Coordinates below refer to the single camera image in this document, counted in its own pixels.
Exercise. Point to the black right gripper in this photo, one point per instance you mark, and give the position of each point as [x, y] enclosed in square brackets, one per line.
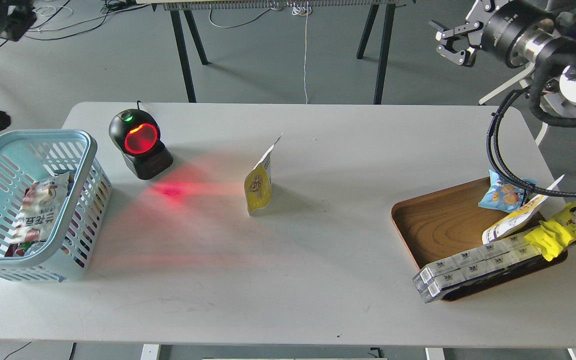
[514, 31]

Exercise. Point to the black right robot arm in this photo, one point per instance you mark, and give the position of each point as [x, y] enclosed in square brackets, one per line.
[560, 66]

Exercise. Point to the blue snack bag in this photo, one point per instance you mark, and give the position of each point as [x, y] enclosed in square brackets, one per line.
[502, 195]

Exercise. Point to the yellow cartoon snack bag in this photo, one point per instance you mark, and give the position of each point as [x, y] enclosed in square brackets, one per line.
[553, 236]

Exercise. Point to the white red snack bag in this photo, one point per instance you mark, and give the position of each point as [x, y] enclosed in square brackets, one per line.
[37, 216]

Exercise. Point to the light blue plastic basket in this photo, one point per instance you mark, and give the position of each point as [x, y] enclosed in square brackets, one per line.
[28, 156]

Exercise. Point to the brown wooden tray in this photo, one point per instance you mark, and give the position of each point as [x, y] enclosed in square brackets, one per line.
[441, 224]

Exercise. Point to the long clear biscuit box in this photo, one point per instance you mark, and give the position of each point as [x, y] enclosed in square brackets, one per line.
[477, 269]

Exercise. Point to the black barcode scanner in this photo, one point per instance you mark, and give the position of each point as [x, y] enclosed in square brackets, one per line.
[137, 135]

